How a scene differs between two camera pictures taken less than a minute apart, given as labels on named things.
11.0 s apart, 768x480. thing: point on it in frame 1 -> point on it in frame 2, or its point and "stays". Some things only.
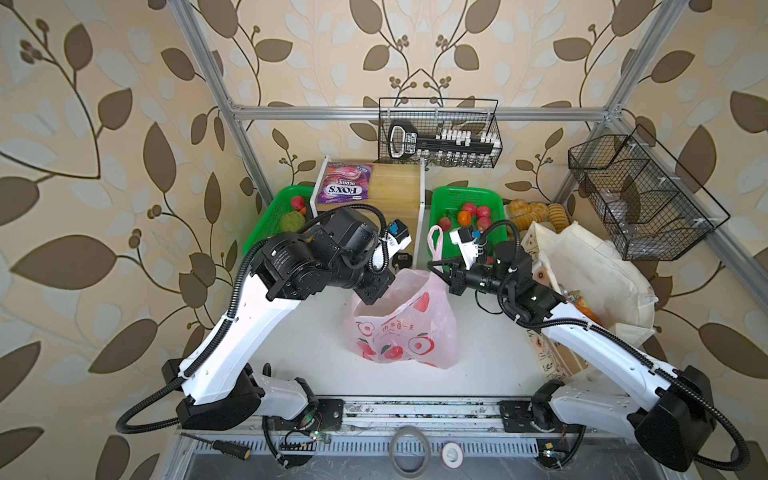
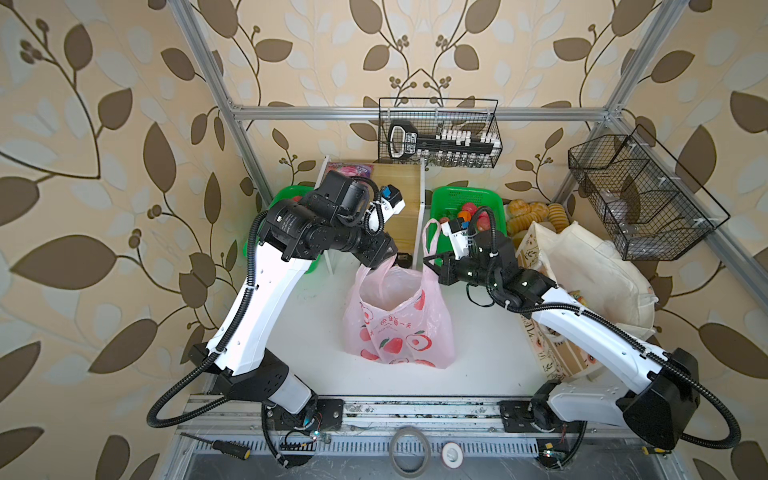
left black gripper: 371,291 -> 376,249
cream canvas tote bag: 614,291 stays
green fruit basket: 445,202 stays
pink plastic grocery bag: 413,321 stays
